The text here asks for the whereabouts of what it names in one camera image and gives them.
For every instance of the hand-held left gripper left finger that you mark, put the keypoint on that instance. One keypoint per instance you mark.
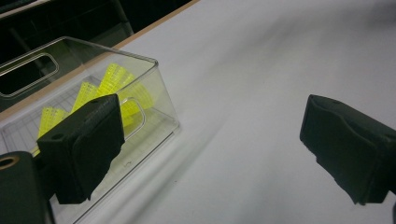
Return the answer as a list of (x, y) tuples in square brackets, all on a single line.
[(84, 149)]

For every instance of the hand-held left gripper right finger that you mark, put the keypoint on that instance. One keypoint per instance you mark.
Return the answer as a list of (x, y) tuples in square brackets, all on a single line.
[(351, 146)]

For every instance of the clear plastic box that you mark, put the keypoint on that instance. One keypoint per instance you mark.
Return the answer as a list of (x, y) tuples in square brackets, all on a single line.
[(146, 81)]

